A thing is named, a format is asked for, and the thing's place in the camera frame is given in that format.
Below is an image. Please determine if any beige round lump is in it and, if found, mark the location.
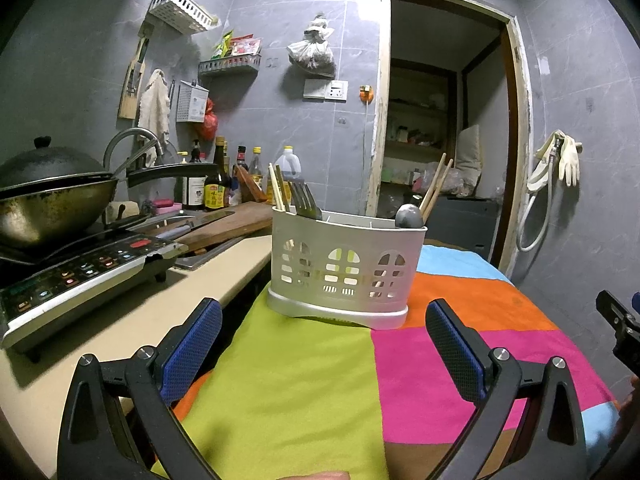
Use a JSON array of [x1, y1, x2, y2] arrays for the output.
[[106, 201, 141, 224]]

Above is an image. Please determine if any dark bottle white label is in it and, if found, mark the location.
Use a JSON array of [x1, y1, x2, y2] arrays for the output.
[[182, 140, 207, 211]]

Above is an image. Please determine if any white wall basket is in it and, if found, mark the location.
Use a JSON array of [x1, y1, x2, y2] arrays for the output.
[[147, 0, 217, 35]]

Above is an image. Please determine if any white pillow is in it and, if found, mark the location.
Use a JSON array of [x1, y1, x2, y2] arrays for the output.
[[454, 125, 483, 186]]

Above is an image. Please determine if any plastic oil jug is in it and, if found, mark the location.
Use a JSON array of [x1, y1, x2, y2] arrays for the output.
[[272, 146, 305, 201]]

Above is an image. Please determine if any brown wooden utensil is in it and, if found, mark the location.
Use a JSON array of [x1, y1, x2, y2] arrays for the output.
[[234, 166, 268, 205]]

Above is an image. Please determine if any red snack packet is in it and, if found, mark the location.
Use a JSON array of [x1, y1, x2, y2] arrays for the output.
[[227, 35, 262, 57]]

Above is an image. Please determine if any grey wall shelf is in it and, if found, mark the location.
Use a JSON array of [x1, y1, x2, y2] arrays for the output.
[[197, 54, 262, 77]]

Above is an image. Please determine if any wall socket panel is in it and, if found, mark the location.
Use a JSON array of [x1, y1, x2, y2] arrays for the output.
[[303, 79, 349, 102]]

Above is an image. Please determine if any wooden knife rack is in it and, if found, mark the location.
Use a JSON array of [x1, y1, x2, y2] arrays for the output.
[[118, 35, 151, 121]]

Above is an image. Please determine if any dark metal wok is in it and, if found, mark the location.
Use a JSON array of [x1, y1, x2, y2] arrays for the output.
[[0, 162, 221, 251]]

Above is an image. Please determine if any worn door frame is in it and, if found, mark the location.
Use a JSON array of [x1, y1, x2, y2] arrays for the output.
[[365, 0, 533, 273]]

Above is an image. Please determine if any wooden shelf unit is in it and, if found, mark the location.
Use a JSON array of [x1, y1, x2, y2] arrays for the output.
[[382, 57, 458, 191]]

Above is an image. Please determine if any colourful patchwork cloth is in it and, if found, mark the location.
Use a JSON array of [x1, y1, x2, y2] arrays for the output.
[[150, 240, 621, 480]]

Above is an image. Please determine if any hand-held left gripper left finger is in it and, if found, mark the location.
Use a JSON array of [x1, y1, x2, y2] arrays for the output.
[[56, 298, 223, 480]]

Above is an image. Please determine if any hanging clear plastic bag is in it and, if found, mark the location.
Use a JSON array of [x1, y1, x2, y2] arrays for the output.
[[286, 12, 336, 78]]

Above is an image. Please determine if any red plastic bag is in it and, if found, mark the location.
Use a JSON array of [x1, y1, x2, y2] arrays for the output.
[[197, 97, 219, 142]]

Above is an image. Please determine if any white plastic utensil basket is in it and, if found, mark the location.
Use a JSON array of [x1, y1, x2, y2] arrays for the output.
[[266, 205, 429, 331]]

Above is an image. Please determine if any steel spoon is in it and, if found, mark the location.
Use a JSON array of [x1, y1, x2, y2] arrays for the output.
[[395, 204, 424, 229]]

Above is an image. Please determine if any cream hanging towel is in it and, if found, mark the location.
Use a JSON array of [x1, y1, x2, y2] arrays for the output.
[[137, 69, 172, 141]]

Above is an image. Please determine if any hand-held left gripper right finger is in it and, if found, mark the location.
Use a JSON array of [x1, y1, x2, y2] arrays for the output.
[[425, 299, 588, 480]]

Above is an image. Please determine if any cream rubber glove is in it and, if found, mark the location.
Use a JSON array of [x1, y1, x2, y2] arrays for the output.
[[558, 135, 583, 186], [526, 129, 566, 193]]

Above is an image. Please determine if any black induction cooker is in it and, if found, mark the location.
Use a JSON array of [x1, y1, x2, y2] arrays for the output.
[[0, 235, 190, 363]]

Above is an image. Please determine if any dark grey cabinet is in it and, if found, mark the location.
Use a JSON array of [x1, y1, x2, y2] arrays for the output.
[[405, 192, 501, 261]]

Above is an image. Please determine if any steel sink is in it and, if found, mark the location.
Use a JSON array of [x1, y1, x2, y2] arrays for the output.
[[172, 235, 246, 271]]

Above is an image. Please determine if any yellow capped sauce bottle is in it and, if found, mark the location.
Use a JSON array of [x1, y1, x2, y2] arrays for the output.
[[248, 146, 265, 191]]

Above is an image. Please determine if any white hose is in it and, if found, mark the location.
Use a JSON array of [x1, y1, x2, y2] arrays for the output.
[[516, 142, 558, 252]]

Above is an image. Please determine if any steel curved faucet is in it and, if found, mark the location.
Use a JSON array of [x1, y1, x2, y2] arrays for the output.
[[103, 127, 166, 173]]

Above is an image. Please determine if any crumpled clear plastic bag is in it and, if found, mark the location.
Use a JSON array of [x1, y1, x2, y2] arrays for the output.
[[415, 165, 476, 198]]

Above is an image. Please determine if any white perforated metal holder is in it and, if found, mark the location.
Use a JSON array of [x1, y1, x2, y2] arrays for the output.
[[176, 80, 210, 123]]

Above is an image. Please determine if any soy sauce bottle yellow label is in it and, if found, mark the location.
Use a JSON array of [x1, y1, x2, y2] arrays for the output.
[[204, 136, 232, 211]]

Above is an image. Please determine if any wooden cutting board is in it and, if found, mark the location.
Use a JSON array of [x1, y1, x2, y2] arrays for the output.
[[170, 201, 275, 256]]

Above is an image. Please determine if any black wok lid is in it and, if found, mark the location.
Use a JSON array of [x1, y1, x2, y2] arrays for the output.
[[0, 135, 108, 191]]

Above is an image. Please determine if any kitchen knife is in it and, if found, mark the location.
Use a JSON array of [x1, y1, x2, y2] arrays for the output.
[[125, 210, 236, 241]]

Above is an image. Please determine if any green snack packet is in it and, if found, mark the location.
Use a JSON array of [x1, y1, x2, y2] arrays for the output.
[[210, 30, 235, 59]]

